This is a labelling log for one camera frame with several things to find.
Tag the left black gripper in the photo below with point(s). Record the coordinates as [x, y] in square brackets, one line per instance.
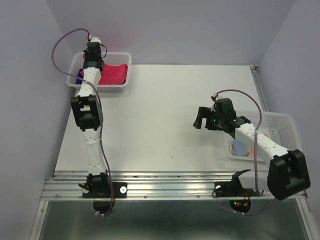
[86, 54]

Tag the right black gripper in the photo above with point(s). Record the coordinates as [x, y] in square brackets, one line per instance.
[203, 112]

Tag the purple towel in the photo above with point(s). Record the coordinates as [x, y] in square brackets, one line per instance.
[80, 76]

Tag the pink towel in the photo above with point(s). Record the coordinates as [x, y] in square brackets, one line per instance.
[93, 75]

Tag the orange blue patchwork towel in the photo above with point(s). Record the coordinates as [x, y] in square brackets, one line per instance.
[239, 149]

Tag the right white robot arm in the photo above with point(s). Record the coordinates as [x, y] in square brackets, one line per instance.
[287, 172]

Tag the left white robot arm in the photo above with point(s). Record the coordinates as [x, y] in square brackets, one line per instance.
[87, 111]

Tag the left white plastic basket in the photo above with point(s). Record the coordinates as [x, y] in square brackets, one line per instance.
[115, 76]

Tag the white plastic basket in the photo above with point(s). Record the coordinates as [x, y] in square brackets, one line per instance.
[115, 76]
[276, 129]

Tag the right white plastic basket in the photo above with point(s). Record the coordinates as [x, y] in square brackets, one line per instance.
[276, 129]

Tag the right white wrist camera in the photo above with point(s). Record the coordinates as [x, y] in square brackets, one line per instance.
[214, 98]

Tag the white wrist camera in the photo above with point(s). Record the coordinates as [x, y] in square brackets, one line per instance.
[214, 98]
[92, 39]

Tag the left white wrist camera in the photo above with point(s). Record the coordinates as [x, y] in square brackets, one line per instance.
[92, 39]

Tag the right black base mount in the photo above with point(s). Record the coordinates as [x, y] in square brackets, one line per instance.
[227, 189]

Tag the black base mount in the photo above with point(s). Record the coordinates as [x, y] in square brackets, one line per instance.
[227, 189]
[119, 190]

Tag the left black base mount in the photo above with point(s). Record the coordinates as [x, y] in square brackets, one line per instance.
[119, 190]

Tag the aluminium rail frame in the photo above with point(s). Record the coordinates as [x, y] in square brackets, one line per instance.
[170, 168]

